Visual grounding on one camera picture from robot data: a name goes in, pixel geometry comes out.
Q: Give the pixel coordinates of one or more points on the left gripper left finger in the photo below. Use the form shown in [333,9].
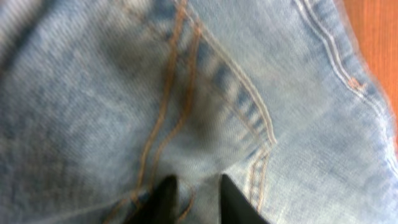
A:
[161,207]

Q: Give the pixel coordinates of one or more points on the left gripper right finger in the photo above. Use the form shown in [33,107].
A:
[234,207]

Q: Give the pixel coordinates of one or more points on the light blue denim jeans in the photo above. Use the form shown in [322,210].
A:
[102,99]

